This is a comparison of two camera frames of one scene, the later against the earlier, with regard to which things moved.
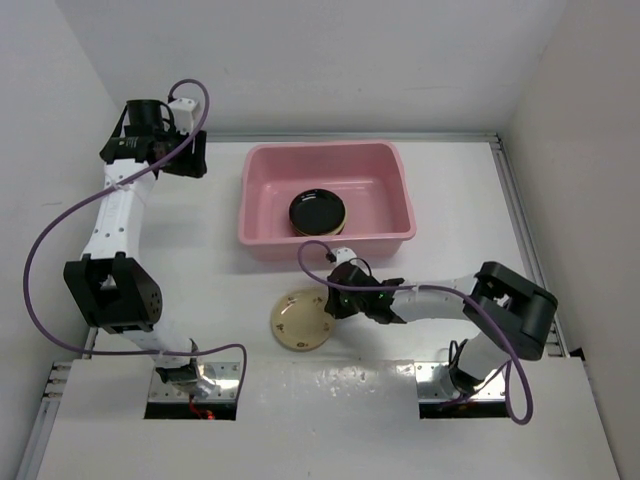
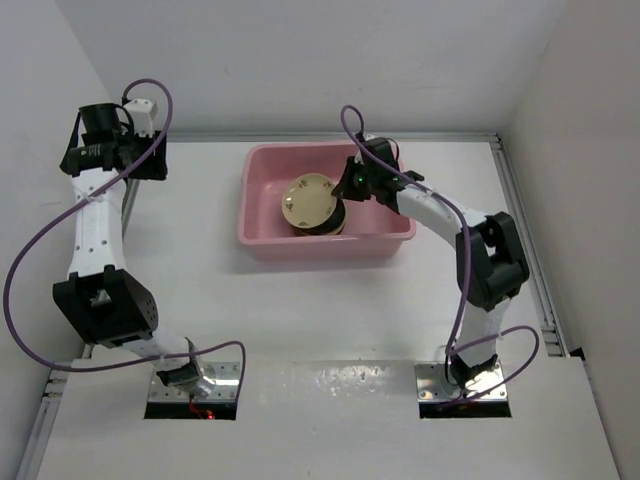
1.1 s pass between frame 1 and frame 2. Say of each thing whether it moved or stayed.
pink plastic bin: stayed
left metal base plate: stayed
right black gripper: moved
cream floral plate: moved
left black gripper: moved
